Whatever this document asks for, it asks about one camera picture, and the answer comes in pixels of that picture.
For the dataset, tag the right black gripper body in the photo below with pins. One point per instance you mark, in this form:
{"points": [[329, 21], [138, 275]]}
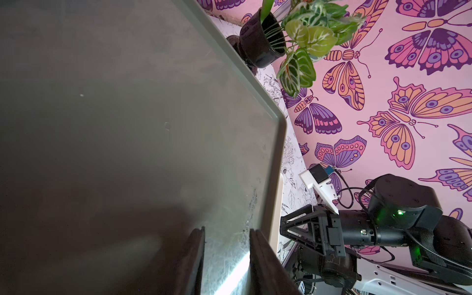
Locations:
{"points": [[353, 228]]}

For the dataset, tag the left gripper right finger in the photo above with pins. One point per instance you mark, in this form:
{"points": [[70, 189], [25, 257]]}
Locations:
{"points": [[267, 275]]}

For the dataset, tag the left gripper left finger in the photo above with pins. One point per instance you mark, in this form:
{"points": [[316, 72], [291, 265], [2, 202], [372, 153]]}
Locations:
{"points": [[190, 264]]}

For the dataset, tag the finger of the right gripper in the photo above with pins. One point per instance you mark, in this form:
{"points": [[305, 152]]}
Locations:
{"points": [[299, 220], [308, 237]]}

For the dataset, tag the grey cream three-drawer chest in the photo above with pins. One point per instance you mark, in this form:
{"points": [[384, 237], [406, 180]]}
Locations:
{"points": [[125, 125]]}

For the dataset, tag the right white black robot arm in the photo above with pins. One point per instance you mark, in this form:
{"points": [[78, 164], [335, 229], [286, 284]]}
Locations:
{"points": [[401, 213]]}

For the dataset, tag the potted green plant pink tulip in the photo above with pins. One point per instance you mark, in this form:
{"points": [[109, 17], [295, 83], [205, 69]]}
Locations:
{"points": [[308, 32]]}

